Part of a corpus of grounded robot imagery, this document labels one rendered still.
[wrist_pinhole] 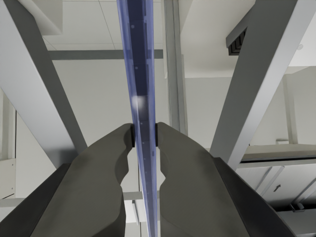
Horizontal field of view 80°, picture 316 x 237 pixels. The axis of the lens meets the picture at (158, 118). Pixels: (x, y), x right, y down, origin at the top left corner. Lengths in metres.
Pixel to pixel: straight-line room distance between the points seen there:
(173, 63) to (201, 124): 1.55
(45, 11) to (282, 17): 0.20
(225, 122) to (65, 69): 2.07
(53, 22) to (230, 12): 0.45
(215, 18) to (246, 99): 0.37
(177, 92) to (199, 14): 0.21
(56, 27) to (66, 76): 2.02
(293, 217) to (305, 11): 0.43
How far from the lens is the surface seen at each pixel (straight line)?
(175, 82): 0.58
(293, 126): 1.24
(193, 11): 0.54
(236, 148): 0.28
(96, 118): 2.06
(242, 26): 0.60
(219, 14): 0.57
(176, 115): 0.55
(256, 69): 0.23
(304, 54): 0.25
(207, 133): 2.10
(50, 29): 0.22
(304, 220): 0.55
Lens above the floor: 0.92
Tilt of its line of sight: 5 degrees down
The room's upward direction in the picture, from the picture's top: 177 degrees clockwise
